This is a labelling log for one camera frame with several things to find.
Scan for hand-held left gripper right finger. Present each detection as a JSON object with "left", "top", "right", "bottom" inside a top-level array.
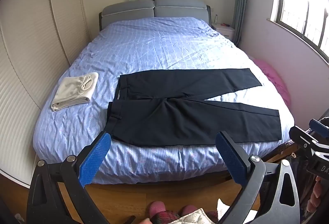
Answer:
[{"left": 215, "top": 131, "right": 301, "bottom": 224}]

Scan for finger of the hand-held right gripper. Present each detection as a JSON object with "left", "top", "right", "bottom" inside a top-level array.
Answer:
[
  {"left": 289, "top": 125, "right": 322, "bottom": 148},
  {"left": 309, "top": 116, "right": 329, "bottom": 135}
]

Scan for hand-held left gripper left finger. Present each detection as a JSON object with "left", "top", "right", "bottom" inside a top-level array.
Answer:
[{"left": 26, "top": 131, "right": 112, "bottom": 224}]

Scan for black pants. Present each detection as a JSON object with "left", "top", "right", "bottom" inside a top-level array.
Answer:
[{"left": 104, "top": 68, "right": 280, "bottom": 148}]

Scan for dark hanging clothes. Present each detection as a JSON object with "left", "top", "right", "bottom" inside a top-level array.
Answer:
[{"left": 288, "top": 154, "right": 316, "bottom": 214}]

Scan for white paper sheet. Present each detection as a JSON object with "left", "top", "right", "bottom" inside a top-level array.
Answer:
[{"left": 217, "top": 198, "right": 257, "bottom": 224}]

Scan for pink blanket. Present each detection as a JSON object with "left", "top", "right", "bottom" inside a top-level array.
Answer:
[{"left": 250, "top": 57, "right": 291, "bottom": 109}]

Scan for pink slipper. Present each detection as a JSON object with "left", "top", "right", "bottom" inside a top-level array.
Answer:
[
  {"left": 180, "top": 205, "right": 196, "bottom": 217},
  {"left": 149, "top": 201, "right": 169, "bottom": 222}
]

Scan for folded beige garment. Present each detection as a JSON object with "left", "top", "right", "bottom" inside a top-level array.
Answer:
[{"left": 51, "top": 72, "right": 99, "bottom": 112}]

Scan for person's white quilted garment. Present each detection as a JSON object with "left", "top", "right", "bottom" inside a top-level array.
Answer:
[{"left": 175, "top": 208, "right": 214, "bottom": 224}]

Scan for white nightstand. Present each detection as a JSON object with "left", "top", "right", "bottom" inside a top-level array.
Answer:
[{"left": 212, "top": 24, "right": 235, "bottom": 40}]

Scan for bed with blue patterned sheet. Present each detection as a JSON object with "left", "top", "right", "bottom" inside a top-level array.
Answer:
[{"left": 33, "top": 17, "right": 295, "bottom": 184}]

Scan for cream ribbed wardrobe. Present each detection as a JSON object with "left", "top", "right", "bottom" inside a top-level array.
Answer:
[{"left": 0, "top": 0, "right": 90, "bottom": 187}]

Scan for grey padded headboard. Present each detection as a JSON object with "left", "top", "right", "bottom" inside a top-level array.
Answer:
[{"left": 99, "top": 0, "right": 212, "bottom": 31}]

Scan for window with dark frame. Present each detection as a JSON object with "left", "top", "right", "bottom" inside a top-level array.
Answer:
[{"left": 274, "top": 0, "right": 329, "bottom": 65}]

